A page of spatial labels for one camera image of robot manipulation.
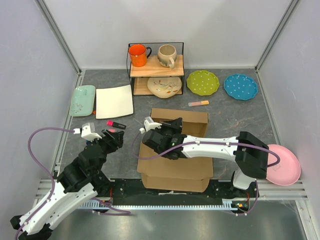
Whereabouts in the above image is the green dotted plate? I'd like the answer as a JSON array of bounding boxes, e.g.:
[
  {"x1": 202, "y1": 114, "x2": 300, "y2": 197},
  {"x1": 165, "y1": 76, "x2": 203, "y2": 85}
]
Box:
[{"x1": 186, "y1": 70, "x2": 220, "y2": 96}]

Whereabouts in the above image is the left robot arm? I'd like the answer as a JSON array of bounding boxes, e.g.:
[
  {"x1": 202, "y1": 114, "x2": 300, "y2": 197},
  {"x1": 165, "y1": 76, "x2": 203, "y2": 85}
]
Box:
[{"x1": 10, "y1": 124, "x2": 124, "y2": 240}]

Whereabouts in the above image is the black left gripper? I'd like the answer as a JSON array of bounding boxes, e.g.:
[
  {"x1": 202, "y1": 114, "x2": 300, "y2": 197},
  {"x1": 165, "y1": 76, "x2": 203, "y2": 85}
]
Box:
[{"x1": 87, "y1": 128, "x2": 125, "y2": 175}]

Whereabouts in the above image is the beige leaf pattern plate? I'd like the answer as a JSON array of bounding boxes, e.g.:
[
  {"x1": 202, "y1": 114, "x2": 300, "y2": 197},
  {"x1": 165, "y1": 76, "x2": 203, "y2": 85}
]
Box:
[{"x1": 147, "y1": 76, "x2": 182, "y2": 99}]

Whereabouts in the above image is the orange mug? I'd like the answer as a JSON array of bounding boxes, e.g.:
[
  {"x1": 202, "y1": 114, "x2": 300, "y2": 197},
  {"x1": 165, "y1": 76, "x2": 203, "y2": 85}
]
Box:
[{"x1": 128, "y1": 44, "x2": 152, "y2": 67}]

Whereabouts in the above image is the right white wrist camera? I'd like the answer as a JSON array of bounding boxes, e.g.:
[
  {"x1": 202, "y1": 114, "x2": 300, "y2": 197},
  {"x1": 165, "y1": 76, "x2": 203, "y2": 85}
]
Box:
[{"x1": 139, "y1": 116, "x2": 162, "y2": 134}]

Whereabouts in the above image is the mint divided tray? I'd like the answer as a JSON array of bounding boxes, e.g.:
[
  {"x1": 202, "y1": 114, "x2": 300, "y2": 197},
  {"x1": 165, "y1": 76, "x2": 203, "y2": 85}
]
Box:
[{"x1": 69, "y1": 85, "x2": 96, "y2": 117}]

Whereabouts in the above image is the blue dotted plate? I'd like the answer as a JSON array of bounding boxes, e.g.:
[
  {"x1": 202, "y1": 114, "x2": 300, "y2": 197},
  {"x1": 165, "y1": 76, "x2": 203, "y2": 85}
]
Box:
[{"x1": 223, "y1": 73, "x2": 258, "y2": 101}]

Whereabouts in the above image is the pink highlighter marker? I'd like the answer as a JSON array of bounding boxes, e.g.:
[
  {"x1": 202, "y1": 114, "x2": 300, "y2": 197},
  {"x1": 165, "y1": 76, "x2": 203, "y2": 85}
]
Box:
[{"x1": 106, "y1": 120, "x2": 127, "y2": 130}]

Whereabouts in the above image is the beige ceramic mug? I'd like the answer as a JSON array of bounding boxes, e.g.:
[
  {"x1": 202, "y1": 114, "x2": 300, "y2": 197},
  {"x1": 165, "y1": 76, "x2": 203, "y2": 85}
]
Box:
[{"x1": 157, "y1": 44, "x2": 178, "y2": 69}]

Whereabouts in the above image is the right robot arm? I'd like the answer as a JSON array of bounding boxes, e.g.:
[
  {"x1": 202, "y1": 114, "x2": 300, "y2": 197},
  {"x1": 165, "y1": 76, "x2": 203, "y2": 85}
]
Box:
[{"x1": 139, "y1": 117, "x2": 269, "y2": 197}]

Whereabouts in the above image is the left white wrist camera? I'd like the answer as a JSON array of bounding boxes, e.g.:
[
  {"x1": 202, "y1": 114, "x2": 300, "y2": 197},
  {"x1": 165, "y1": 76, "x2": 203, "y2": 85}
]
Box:
[{"x1": 73, "y1": 122, "x2": 102, "y2": 142}]

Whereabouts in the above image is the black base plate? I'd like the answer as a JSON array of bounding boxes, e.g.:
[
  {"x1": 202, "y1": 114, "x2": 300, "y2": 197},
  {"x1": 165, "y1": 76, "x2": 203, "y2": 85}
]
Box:
[{"x1": 98, "y1": 178, "x2": 260, "y2": 207}]

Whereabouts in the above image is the grey slotted cable duct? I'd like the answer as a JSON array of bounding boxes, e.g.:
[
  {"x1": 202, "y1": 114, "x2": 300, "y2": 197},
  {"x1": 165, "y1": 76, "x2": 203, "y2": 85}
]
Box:
[{"x1": 78, "y1": 199, "x2": 243, "y2": 211}]

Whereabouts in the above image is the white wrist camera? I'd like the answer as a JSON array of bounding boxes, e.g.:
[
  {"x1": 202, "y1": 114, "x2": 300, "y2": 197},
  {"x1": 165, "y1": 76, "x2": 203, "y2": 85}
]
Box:
[
  {"x1": 139, "y1": 116, "x2": 162, "y2": 134},
  {"x1": 73, "y1": 122, "x2": 102, "y2": 142}
]

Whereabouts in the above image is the brown cardboard box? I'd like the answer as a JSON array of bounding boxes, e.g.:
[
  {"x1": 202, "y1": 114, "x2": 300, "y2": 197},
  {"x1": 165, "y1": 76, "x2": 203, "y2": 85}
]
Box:
[{"x1": 137, "y1": 108, "x2": 214, "y2": 193}]

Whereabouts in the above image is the black wire wooden shelf rack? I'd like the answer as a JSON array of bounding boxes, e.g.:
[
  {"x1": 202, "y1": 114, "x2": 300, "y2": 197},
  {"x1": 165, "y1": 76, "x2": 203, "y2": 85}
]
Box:
[{"x1": 126, "y1": 41, "x2": 185, "y2": 96}]

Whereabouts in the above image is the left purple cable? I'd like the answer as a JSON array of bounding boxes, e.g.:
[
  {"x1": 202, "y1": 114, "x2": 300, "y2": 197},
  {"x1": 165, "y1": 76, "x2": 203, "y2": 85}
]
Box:
[{"x1": 14, "y1": 126, "x2": 131, "y2": 240}]

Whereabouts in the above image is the white square plate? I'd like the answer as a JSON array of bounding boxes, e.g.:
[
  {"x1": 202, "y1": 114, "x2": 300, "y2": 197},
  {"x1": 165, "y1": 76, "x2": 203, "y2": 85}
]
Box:
[{"x1": 95, "y1": 85, "x2": 134, "y2": 120}]

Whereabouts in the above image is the orange pink eraser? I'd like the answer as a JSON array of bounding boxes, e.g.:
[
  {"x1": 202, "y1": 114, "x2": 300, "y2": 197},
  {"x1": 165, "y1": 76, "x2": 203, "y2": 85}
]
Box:
[{"x1": 188, "y1": 100, "x2": 209, "y2": 107}]

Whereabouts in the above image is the pink round plate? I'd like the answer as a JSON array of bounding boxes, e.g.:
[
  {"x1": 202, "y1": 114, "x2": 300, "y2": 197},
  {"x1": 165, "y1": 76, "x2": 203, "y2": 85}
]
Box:
[{"x1": 266, "y1": 144, "x2": 301, "y2": 186}]

